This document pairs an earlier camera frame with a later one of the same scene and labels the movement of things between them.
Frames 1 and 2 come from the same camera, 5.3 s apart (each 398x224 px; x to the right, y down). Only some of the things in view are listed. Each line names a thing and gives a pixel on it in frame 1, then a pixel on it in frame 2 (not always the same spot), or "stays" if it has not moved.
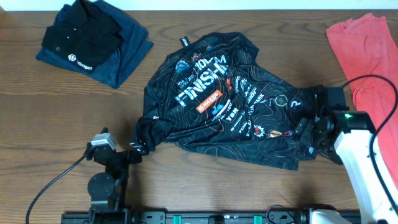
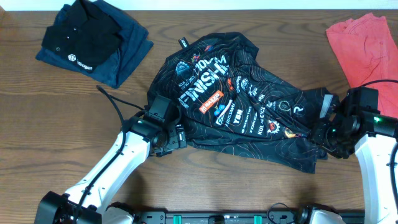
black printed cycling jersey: [214, 93] stays
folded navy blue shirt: [135, 40] stays
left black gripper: [134, 159] → [176, 140]
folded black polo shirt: [83, 35] stays
